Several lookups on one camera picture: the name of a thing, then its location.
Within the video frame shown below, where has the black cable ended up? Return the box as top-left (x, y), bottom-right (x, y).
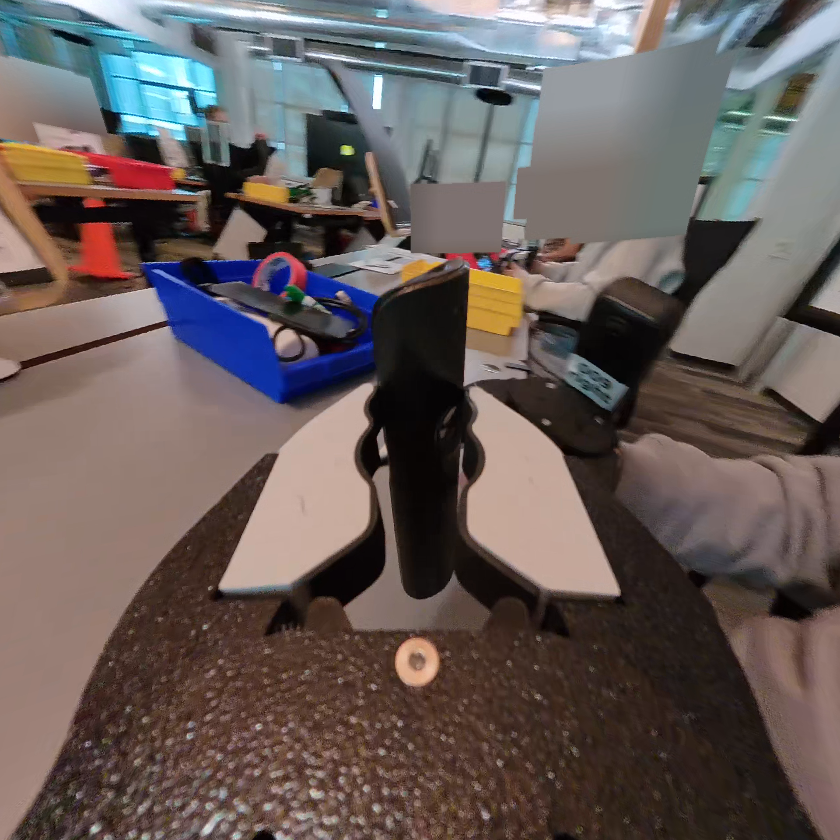
top-left (203, 279), bottom-right (376, 354)

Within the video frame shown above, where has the wooden document stand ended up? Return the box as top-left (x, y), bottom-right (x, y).
top-left (0, 155), bottom-right (72, 319)

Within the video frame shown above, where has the red tape roll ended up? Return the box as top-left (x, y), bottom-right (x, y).
top-left (251, 251), bottom-right (312, 298)

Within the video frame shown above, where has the yellow plastic bin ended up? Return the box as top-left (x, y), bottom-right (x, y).
top-left (399, 258), bottom-right (527, 337)

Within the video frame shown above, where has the white rounded object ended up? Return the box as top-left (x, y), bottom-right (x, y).
top-left (268, 327), bottom-right (311, 363)

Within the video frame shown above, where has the person's grey hoodie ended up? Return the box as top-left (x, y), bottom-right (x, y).
top-left (716, 578), bottom-right (840, 840)

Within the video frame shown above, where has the person's right forearm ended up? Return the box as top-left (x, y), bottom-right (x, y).
top-left (613, 432), bottom-right (840, 607)

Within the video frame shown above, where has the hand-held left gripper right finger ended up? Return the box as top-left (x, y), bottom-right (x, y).
top-left (453, 388), bottom-right (623, 603)

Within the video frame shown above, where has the red storage bin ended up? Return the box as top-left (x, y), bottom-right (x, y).
top-left (84, 153), bottom-right (179, 193)

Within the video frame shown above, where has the grey desk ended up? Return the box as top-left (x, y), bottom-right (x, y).
top-left (0, 287), bottom-right (539, 840)

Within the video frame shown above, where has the dark computer monitor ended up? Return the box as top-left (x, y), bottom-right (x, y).
top-left (304, 111), bottom-right (397, 179)

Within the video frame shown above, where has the blue plastic bin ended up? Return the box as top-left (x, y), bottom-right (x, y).
top-left (141, 255), bottom-right (383, 405)

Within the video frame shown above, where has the black office chair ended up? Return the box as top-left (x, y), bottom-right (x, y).
top-left (682, 216), bottom-right (765, 312)

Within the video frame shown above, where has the dark brown strip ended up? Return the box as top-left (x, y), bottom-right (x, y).
top-left (371, 262), bottom-right (472, 602)

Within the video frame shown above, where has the yellow storage bin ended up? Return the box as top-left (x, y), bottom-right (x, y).
top-left (0, 141), bottom-right (97, 186)
top-left (239, 179), bottom-right (294, 207)

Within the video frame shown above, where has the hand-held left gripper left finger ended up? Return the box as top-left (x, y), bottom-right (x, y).
top-left (217, 385), bottom-right (389, 598)

